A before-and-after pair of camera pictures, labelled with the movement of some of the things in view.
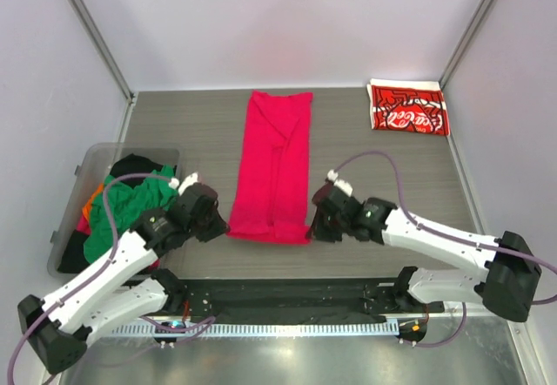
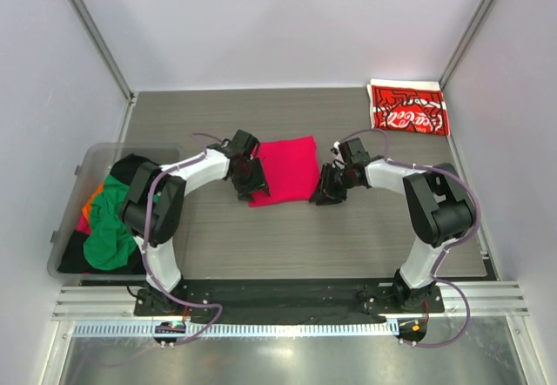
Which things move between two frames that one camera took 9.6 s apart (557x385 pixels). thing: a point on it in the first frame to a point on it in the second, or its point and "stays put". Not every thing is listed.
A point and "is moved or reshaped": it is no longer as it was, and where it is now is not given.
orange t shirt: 86,209 stays put
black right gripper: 318,232 to 326,192
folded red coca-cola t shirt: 412,105 stays put
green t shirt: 118,206 stays put
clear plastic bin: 93,172 stays put
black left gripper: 219,226 to 244,192
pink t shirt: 272,205 is moved or reshaped
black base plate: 300,300 stays put
